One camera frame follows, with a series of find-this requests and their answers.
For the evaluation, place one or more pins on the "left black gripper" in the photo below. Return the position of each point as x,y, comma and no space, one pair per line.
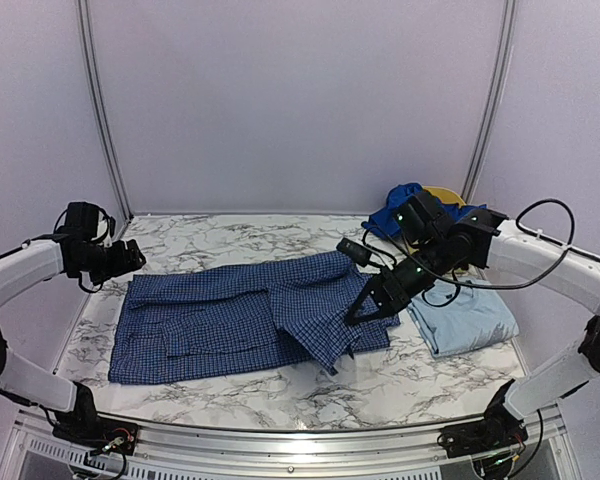
121,264

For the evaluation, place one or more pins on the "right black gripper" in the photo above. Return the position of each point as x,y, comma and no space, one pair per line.
391,307

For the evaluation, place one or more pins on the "light blue t-shirt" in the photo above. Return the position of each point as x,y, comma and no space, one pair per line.
454,323

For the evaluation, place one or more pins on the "blue patterned button shirt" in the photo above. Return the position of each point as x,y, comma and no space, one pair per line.
242,318

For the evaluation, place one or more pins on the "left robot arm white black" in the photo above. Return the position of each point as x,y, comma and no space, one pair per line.
37,262

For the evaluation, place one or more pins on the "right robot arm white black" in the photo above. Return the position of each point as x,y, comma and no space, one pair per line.
488,239

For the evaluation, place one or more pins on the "yellow plastic laundry basket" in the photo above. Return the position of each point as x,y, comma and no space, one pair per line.
445,195

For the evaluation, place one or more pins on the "royal blue garment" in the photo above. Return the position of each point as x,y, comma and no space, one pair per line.
381,222

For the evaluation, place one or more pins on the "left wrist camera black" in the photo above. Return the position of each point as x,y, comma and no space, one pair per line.
84,219

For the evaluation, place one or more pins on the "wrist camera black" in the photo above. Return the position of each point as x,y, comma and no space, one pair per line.
84,219
422,219

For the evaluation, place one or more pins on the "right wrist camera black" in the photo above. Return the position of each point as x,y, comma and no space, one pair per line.
422,219

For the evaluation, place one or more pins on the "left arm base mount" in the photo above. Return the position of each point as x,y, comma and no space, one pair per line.
83,425

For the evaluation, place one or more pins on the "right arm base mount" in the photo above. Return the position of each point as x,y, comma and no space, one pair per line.
494,431

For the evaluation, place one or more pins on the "aluminium front frame rail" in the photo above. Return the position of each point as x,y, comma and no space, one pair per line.
164,451

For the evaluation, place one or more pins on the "left corner aluminium post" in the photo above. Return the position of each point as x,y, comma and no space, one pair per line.
86,32

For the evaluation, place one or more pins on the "corner aluminium post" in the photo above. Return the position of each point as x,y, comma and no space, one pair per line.
86,32
494,97

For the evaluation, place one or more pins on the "right corner aluminium post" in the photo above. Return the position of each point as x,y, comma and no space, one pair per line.
494,97

